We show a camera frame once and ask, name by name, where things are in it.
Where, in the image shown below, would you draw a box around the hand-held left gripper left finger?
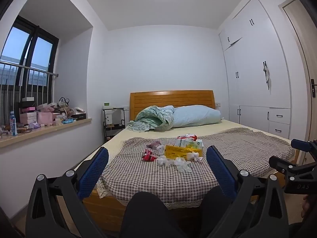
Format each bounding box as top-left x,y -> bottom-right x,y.
25,147 -> 109,238

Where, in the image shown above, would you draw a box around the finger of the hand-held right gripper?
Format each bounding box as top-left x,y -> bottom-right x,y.
291,139 -> 317,154
269,156 -> 317,194

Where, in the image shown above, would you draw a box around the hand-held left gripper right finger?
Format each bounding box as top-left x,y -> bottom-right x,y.
205,146 -> 295,238

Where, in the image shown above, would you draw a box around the white and green packet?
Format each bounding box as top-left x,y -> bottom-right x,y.
174,138 -> 203,152

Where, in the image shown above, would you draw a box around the red wrapper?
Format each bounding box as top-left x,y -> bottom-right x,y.
142,149 -> 159,161

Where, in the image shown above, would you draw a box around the clear plastic bottle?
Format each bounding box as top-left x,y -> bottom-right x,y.
152,145 -> 166,156

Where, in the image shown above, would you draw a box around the person's right hand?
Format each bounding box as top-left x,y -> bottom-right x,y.
301,193 -> 317,220

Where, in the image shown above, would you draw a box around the yellow box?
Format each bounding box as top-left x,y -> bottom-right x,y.
165,145 -> 199,159

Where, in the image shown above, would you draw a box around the brown checked blanket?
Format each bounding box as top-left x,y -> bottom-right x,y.
96,127 -> 296,209

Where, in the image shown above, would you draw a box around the beige windowsill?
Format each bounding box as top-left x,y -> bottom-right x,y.
0,118 -> 93,149

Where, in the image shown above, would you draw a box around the black bedside rack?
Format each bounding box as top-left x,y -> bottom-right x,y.
102,107 -> 125,143

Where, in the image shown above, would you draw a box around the light blue pillow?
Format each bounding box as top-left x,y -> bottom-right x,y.
172,105 -> 222,129

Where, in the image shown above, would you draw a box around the person's black pants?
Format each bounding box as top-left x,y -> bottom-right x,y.
120,185 -> 317,238

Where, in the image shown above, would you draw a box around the pile of boxes and toiletries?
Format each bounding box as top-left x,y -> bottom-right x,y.
0,97 -> 87,137

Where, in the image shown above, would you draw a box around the green floral quilt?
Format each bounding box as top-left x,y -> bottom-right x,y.
126,105 -> 175,132

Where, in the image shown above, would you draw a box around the cream door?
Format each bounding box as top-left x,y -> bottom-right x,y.
279,0 -> 317,164

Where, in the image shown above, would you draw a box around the blue and white bottle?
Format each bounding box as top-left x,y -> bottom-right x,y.
9,111 -> 18,136

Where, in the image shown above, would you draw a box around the white wardrobe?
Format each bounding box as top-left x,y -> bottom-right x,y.
219,0 -> 291,139

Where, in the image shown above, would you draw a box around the metal window railing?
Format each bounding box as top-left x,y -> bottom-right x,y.
0,60 -> 58,127

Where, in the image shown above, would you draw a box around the black framed window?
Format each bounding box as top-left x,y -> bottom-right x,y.
0,15 -> 60,127

